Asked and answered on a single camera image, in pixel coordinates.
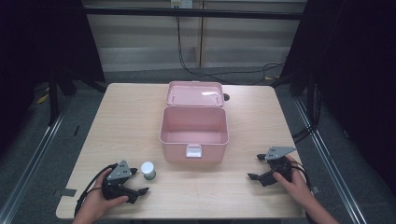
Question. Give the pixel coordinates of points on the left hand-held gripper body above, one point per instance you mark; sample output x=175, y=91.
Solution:
x=119, y=174

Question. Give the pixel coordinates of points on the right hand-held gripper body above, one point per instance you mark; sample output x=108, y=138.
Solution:
x=278, y=153

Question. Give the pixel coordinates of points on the small jar with white lid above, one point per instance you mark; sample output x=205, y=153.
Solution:
x=148, y=170

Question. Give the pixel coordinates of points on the pink plastic storage box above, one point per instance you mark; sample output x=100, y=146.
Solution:
x=193, y=124

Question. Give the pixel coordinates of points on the person's left hand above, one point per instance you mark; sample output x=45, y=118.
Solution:
x=95, y=202

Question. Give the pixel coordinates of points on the person's right hand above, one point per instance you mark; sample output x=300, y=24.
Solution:
x=295, y=186

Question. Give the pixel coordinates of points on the grey tape strip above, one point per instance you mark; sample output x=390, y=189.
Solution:
x=315, y=189
x=67, y=192

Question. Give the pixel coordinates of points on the yellow floor tape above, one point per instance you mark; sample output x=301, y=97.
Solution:
x=42, y=98

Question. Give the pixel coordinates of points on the black curtain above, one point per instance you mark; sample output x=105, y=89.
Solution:
x=37, y=46
x=358, y=77

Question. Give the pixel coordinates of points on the metal floor rail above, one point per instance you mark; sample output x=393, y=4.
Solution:
x=31, y=161
x=330, y=161

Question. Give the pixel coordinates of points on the black frame post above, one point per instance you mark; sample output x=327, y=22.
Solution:
x=53, y=99

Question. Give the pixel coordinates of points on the black horizontal frame bar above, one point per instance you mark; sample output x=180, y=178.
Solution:
x=193, y=13

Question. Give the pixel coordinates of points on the white wall socket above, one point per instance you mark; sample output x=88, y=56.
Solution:
x=181, y=3

